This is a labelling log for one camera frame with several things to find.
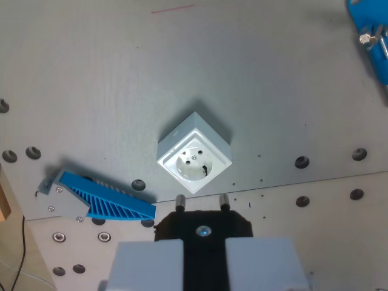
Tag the silver metal bolt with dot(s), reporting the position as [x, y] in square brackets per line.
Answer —
[374, 38]

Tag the blue ribbed finger, grey mount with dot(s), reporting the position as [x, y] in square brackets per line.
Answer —
[103, 203]

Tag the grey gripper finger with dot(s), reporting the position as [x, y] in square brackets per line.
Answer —
[260, 266]
[145, 266]

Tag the black two-pin power plug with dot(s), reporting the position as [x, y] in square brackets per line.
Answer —
[182, 227]

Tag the white wall socket box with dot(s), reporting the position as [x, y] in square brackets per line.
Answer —
[194, 169]

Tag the silver hex socket screw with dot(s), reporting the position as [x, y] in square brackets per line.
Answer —
[59, 236]
[104, 236]

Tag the blue plastic fixture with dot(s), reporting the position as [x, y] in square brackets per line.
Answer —
[377, 57]

